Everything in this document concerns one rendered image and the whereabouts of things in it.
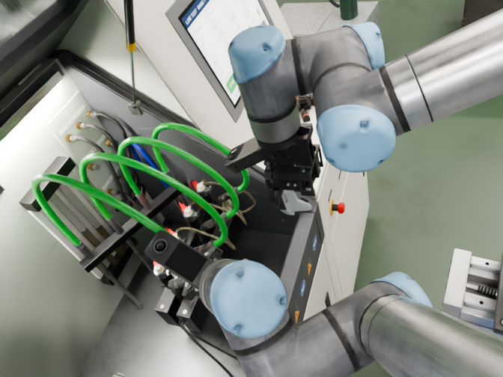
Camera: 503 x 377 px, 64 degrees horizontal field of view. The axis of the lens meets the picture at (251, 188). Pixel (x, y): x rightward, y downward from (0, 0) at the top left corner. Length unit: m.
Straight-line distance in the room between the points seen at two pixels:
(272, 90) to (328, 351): 0.32
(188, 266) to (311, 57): 0.33
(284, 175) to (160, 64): 0.47
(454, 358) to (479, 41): 0.27
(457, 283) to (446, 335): 0.60
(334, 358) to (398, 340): 0.11
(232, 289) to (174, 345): 0.75
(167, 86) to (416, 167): 1.78
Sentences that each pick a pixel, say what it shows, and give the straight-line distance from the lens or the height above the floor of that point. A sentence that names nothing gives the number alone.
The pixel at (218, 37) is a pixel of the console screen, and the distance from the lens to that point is 1.21.
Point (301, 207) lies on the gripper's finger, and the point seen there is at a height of 1.25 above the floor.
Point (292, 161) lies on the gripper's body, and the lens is 0.65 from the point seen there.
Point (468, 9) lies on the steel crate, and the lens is 2.92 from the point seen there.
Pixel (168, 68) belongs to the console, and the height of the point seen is 1.36.
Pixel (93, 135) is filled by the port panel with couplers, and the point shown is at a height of 1.25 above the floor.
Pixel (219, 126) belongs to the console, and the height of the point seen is 1.15.
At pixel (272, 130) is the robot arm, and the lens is 0.58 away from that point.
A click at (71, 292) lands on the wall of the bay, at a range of 1.16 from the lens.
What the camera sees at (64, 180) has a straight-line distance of 0.73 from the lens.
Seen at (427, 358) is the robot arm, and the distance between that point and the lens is 0.34.
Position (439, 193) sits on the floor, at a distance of 2.38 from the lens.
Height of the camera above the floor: 1.81
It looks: 45 degrees down
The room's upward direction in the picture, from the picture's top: 21 degrees counter-clockwise
